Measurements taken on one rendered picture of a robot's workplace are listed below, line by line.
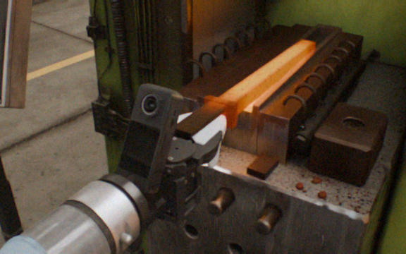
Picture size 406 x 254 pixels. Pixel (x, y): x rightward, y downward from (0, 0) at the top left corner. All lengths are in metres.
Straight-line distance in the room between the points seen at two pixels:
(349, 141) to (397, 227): 0.28
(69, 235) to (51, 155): 2.06
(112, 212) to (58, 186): 1.81
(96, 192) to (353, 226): 0.35
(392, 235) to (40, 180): 1.75
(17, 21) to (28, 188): 1.49
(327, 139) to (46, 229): 0.40
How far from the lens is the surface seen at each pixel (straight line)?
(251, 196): 0.70
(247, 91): 0.68
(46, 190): 2.25
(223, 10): 1.00
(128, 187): 0.48
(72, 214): 0.44
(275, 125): 0.70
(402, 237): 0.91
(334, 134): 0.68
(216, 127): 0.59
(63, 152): 2.49
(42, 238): 0.43
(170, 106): 0.49
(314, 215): 0.67
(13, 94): 0.87
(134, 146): 0.50
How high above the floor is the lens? 1.32
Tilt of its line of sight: 31 degrees down
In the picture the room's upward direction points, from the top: straight up
